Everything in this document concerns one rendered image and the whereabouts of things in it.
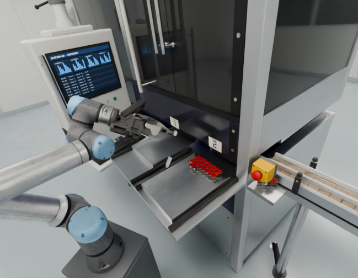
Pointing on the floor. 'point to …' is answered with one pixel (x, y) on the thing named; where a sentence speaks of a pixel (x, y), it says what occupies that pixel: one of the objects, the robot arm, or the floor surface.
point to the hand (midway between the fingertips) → (164, 128)
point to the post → (251, 112)
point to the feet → (276, 260)
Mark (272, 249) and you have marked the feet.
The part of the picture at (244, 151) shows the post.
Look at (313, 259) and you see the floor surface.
